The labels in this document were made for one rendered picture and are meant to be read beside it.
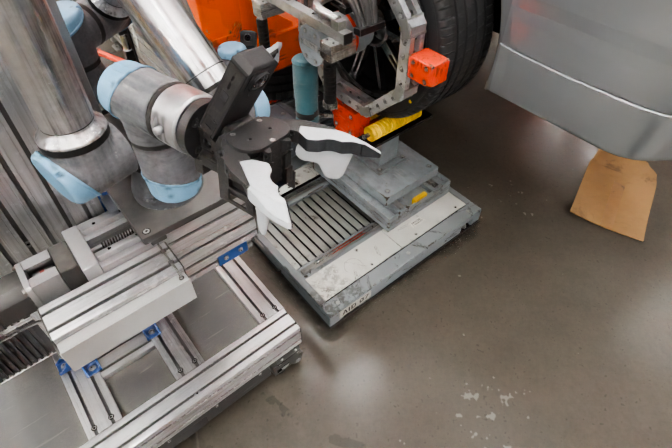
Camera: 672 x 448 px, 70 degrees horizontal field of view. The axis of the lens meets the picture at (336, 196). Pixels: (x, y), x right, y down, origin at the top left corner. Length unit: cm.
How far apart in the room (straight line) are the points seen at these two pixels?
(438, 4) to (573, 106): 45
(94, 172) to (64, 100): 14
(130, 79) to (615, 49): 107
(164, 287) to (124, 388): 57
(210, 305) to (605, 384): 132
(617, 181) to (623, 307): 72
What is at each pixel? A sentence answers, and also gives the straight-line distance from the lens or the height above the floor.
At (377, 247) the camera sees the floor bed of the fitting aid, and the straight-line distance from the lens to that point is 191.
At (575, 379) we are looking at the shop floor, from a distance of 188.
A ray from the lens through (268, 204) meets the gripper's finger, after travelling 43.
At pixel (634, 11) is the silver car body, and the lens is 131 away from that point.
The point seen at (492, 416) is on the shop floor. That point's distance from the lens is 173.
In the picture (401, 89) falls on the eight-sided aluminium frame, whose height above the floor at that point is 77.
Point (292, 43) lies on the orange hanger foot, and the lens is 206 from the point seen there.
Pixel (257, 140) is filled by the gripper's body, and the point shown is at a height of 125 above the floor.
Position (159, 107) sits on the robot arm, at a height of 124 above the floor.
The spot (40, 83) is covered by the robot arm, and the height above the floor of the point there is 117.
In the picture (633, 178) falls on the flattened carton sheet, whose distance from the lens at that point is 268.
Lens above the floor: 155
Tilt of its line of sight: 45 degrees down
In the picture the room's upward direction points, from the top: straight up
